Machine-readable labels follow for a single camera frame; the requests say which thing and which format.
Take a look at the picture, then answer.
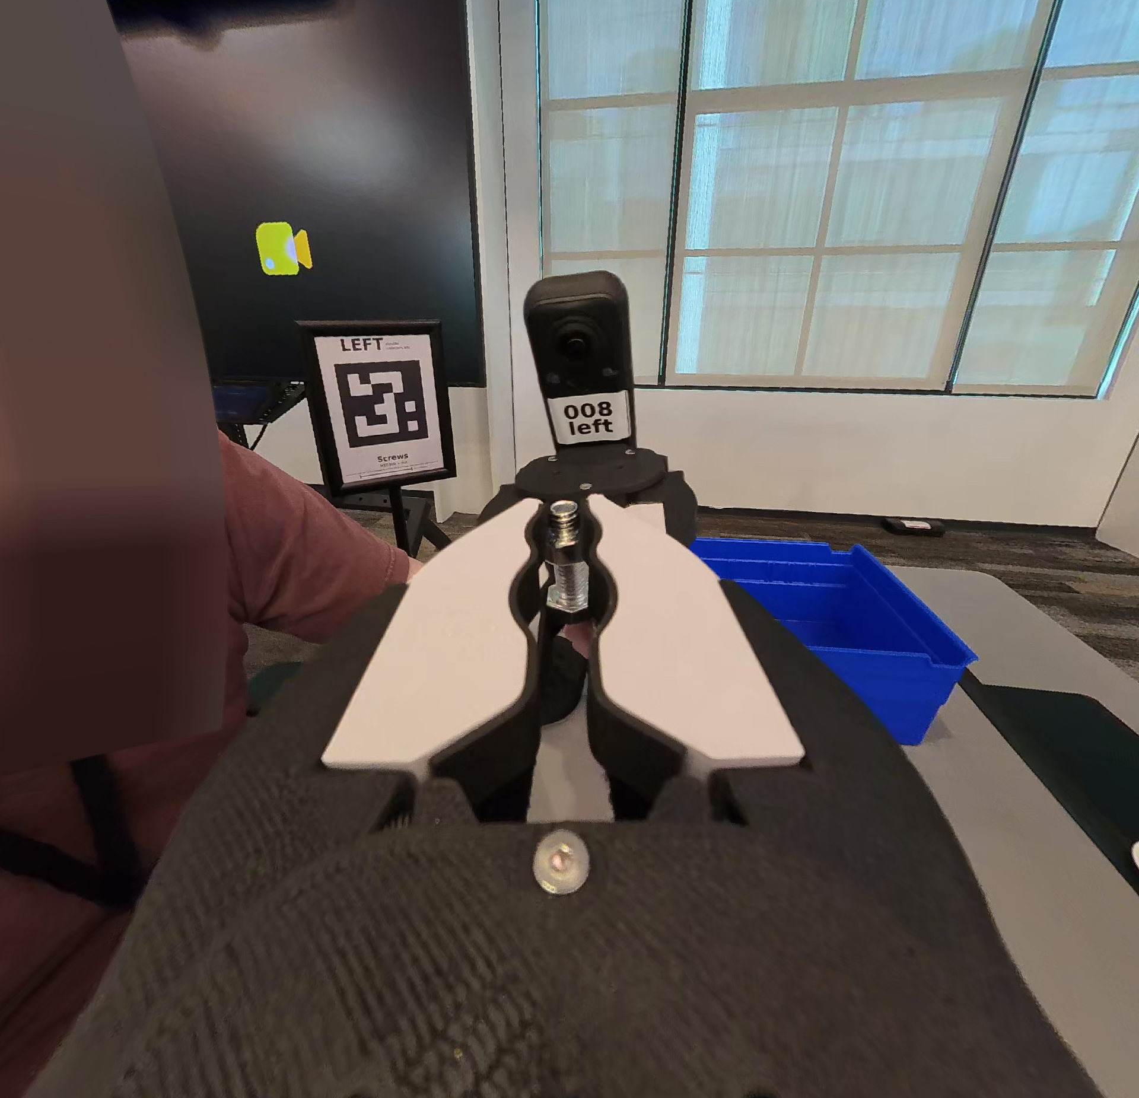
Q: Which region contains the large grid window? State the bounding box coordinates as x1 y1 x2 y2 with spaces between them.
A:
536 0 1139 398

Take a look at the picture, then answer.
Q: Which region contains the black sign stand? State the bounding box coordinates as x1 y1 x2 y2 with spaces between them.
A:
213 376 451 559

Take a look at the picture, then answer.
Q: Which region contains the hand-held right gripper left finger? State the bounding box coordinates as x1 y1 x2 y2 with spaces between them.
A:
318 496 546 820

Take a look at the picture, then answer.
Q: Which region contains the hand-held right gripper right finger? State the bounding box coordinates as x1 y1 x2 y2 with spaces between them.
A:
585 494 809 820

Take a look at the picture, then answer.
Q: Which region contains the black lanyard strap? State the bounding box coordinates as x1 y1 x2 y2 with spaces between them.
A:
0 754 153 909

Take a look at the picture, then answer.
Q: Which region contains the silver hex bolt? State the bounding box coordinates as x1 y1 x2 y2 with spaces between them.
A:
544 500 585 614

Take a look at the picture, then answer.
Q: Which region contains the black framed marker sign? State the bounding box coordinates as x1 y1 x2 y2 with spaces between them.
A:
295 318 460 496

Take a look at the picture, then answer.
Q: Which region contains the blue plastic parts bin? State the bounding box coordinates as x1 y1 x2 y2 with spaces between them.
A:
691 535 981 747

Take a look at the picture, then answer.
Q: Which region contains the large black screen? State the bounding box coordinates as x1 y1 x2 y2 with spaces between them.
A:
105 0 489 390

